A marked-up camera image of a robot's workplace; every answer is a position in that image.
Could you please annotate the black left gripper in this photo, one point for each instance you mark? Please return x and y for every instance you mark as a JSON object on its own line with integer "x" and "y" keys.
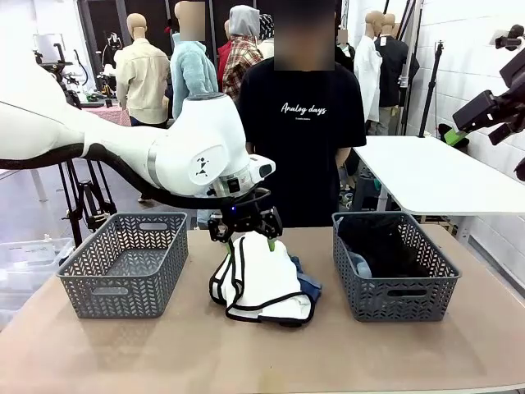
{"x": 244, "y": 219}

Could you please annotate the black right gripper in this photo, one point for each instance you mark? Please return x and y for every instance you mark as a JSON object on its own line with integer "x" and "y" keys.
{"x": 514, "y": 82}

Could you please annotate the white top with black trim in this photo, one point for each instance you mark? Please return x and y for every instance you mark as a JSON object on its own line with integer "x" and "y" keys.
{"x": 262, "y": 279}

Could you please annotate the dark blue jeans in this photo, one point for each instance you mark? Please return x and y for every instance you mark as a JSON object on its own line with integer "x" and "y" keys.
{"x": 307, "y": 283}

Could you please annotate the light blue jeans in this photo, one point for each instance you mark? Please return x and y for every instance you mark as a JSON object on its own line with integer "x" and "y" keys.
{"x": 363, "y": 267}

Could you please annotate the black garment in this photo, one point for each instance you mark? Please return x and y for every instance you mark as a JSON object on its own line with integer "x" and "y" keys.
{"x": 389, "y": 250}

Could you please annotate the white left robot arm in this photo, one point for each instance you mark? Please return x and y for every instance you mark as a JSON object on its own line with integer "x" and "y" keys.
{"x": 197, "y": 135}

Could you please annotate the person's left forearm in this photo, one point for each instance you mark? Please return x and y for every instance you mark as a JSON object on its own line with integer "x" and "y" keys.
{"x": 343, "y": 157}

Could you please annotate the black bag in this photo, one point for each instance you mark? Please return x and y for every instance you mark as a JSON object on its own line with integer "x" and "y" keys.
{"x": 447, "y": 130}

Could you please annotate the black light stand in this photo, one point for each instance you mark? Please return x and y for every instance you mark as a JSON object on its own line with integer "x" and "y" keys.
{"x": 430, "y": 90}

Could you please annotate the white table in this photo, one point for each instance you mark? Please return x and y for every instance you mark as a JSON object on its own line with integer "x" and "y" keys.
{"x": 37, "y": 184}
{"x": 430, "y": 176}

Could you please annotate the person in black T-shirt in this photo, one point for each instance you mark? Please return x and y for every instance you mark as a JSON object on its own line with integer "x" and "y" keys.
{"x": 303, "y": 164}

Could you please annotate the black metal pole rack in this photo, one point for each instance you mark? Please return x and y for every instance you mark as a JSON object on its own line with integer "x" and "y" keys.
{"x": 410, "y": 61}

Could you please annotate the mannequin in black shirt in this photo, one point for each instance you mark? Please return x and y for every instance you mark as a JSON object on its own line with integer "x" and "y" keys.
{"x": 391, "y": 74}

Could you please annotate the mannequin in white shirt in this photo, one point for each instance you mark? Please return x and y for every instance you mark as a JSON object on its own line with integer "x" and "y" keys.
{"x": 367, "y": 82}

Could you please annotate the grey woven plastic basket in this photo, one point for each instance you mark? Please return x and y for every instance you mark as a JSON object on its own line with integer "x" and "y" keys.
{"x": 402, "y": 308}
{"x": 123, "y": 303}

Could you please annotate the background person in black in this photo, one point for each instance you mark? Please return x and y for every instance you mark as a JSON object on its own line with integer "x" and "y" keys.
{"x": 344, "y": 57}

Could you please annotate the mannequin in light blue fleece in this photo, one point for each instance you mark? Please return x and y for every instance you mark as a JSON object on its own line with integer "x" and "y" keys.
{"x": 193, "y": 74}

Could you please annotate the mannequin in red top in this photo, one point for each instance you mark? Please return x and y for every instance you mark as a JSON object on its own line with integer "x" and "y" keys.
{"x": 223, "y": 61}

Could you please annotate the red checkered tablecloth table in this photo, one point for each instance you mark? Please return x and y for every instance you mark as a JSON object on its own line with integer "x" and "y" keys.
{"x": 119, "y": 117}

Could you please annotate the mannequin in plaid hoodie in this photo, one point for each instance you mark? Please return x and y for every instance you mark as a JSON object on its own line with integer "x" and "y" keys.
{"x": 242, "y": 57}

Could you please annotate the mannequin in cream shirt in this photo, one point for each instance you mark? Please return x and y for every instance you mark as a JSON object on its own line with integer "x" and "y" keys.
{"x": 143, "y": 82}

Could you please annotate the clear plastic storage box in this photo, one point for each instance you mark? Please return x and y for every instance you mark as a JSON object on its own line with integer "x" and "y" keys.
{"x": 24, "y": 254}

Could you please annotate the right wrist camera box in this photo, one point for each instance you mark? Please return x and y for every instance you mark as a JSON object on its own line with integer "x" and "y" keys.
{"x": 508, "y": 39}

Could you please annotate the black camera tripod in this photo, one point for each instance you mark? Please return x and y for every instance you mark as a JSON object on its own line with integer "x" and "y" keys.
{"x": 88, "y": 197}

